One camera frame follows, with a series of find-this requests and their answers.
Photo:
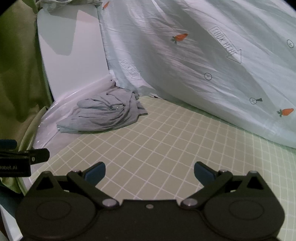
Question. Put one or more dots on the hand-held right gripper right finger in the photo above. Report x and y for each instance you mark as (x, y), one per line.
(204, 172)

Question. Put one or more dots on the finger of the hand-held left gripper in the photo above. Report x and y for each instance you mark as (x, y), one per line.
(7, 143)
(39, 155)

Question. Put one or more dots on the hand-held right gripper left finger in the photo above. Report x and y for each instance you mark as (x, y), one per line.
(96, 172)

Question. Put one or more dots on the grey zip hoodie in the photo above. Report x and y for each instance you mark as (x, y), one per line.
(104, 113)

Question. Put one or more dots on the green curtain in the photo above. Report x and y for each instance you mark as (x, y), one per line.
(18, 69)

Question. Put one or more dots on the carrot print pale quilt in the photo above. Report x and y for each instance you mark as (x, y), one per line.
(185, 69)

